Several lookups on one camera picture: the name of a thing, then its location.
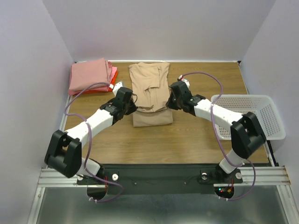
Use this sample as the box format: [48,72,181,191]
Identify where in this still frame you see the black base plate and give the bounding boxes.
[77,163,243,196]

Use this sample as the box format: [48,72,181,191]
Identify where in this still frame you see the white plastic basket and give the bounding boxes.
[216,94,286,140]

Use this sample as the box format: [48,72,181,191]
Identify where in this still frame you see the beige t shirt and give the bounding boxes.
[129,62,173,127]

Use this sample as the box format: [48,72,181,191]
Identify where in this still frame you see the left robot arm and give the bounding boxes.
[44,87,137,184]

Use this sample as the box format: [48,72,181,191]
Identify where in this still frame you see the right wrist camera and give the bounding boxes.
[178,75,190,88]

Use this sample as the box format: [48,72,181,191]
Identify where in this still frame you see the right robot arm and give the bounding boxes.
[166,81,266,182]

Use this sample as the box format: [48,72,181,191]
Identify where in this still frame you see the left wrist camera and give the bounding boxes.
[109,81,124,93]

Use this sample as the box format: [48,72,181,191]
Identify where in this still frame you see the folded light pink t shirt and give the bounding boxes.
[110,66,117,83]

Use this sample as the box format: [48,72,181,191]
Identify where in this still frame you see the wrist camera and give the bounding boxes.
[109,81,124,93]
[178,75,190,88]

